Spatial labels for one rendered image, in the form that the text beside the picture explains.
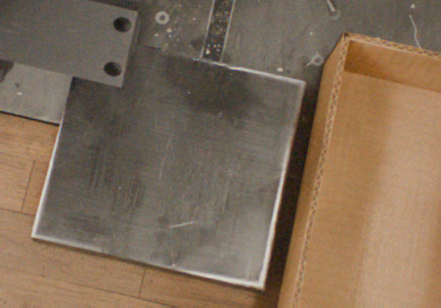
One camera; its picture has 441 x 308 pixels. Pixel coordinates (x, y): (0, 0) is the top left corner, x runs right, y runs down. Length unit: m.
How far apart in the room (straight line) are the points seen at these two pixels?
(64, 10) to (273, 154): 0.26
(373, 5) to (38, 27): 0.35
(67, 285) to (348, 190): 0.22
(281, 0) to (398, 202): 0.18
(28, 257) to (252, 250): 0.16
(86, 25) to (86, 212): 0.22
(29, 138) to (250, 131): 0.16
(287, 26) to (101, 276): 0.24
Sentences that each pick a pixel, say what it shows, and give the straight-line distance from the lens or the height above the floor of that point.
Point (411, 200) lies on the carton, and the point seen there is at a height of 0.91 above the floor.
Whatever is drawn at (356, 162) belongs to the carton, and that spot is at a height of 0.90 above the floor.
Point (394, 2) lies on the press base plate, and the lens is 0.86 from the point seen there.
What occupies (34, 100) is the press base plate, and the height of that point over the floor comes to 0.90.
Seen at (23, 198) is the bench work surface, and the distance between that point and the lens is 0.79.
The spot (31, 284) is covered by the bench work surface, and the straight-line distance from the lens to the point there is 0.78.
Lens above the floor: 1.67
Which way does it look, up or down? 75 degrees down
